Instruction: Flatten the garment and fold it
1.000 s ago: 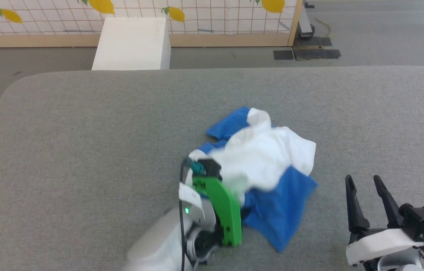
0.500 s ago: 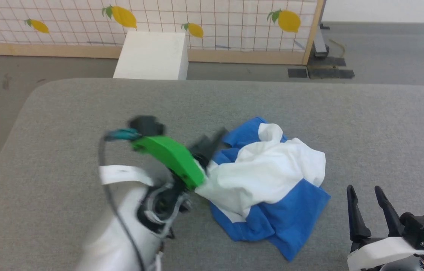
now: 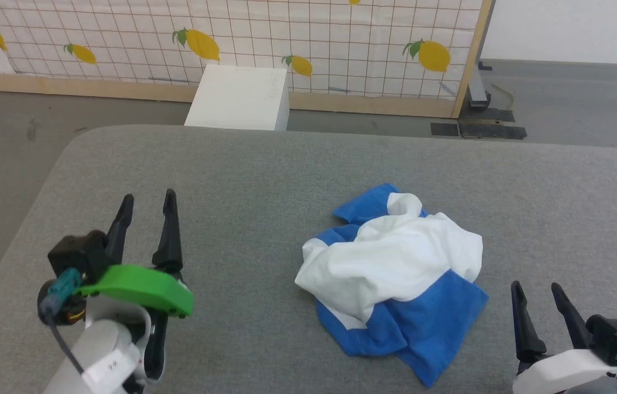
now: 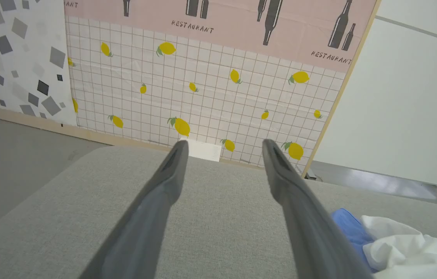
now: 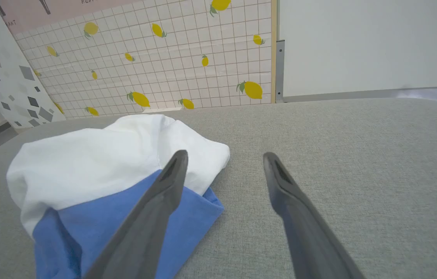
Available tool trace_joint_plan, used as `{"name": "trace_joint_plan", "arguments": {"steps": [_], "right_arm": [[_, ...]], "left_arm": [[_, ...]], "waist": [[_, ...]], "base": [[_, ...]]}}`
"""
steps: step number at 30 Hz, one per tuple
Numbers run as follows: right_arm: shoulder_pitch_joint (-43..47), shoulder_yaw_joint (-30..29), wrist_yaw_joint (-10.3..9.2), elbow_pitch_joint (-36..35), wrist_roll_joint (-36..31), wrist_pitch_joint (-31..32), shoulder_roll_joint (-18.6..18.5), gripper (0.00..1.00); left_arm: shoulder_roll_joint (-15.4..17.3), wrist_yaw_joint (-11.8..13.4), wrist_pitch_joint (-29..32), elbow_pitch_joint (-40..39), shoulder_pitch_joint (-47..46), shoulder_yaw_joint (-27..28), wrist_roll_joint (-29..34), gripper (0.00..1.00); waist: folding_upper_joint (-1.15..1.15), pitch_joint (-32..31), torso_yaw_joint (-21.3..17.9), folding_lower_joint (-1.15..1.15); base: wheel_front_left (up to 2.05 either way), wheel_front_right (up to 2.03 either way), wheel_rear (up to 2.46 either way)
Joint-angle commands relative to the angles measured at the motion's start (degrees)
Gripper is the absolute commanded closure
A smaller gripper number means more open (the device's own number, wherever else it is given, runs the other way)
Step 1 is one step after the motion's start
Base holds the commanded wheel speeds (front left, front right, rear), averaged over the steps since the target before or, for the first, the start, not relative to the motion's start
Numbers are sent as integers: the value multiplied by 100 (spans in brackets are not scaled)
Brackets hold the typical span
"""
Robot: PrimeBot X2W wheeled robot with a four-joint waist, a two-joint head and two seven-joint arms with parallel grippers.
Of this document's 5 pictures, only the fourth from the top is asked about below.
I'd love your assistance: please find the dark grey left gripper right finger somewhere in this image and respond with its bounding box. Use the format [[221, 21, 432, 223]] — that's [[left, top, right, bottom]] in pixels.
[[262, 139, 375, 279]]

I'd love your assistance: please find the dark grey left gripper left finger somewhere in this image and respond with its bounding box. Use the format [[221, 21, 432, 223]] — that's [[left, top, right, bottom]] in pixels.
[[79, 140, 189, 279]]

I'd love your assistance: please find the white and blue garment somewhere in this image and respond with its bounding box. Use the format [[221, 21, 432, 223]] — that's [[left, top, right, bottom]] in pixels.
[[331, 208, 437, 279]]

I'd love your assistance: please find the white paper label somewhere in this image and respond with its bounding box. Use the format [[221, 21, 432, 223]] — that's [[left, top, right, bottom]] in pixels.
[[180, 136, 222, 162]]

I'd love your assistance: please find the lemon print grid sheet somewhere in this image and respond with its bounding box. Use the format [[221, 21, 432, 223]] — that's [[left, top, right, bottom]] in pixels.
[[64, 15, 347, 172]]

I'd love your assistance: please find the lemon pattern backdrop board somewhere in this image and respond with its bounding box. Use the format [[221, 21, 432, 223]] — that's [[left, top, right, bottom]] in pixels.
[[0, 0, 382, 178]]

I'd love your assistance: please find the grey squares print panel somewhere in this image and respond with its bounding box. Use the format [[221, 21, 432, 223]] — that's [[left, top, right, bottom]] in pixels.
[[0, 0, 78, 127]]

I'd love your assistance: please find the pink restaurant bottle print sheet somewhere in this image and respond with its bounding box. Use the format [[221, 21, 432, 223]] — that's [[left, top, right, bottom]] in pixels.
[[63, 0, 377, 74]]

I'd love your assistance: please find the silver metal floor rail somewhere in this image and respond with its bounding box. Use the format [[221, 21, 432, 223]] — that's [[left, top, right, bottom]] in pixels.
[[306, 160, 437, 212]]

